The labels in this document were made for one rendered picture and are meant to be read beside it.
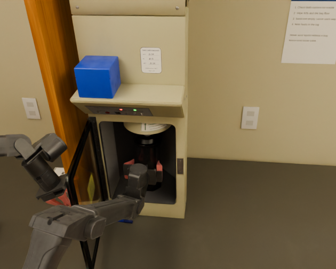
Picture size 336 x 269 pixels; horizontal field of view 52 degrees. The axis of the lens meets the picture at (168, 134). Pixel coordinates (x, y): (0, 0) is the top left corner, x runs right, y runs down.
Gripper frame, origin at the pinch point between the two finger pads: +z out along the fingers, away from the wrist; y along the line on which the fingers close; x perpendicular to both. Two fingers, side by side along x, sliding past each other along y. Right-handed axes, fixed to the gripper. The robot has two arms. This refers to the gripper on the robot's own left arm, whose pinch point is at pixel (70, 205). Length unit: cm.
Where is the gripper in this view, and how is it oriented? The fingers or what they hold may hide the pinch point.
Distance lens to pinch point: 111.3
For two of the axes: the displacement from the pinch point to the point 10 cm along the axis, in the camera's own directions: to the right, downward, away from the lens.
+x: -0.3, 5.4, -8.4
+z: 4.4, 7.6, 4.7
